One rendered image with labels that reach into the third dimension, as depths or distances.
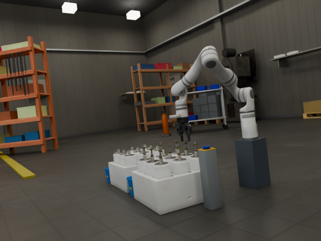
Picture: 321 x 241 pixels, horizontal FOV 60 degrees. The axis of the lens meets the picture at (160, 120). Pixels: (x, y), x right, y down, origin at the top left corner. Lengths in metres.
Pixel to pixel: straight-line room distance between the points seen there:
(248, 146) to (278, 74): 7.24
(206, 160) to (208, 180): 0.10
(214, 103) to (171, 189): 7.91
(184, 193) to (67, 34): 11.83
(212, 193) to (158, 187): 0.28
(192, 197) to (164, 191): 0.19
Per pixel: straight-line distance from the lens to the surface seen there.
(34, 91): 6.44
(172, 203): 1.56
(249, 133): 1.84
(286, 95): 8.85
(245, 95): 1.82
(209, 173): 1.49
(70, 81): 12.56
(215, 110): 9.35
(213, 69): 1.58
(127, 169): 2.00
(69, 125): 12.35
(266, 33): 9.30
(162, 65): 10.36
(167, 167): 1.54
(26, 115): 6.59
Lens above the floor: 0.53
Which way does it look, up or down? 1 degrees down
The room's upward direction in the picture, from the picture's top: 7 degrees counter-clockwise
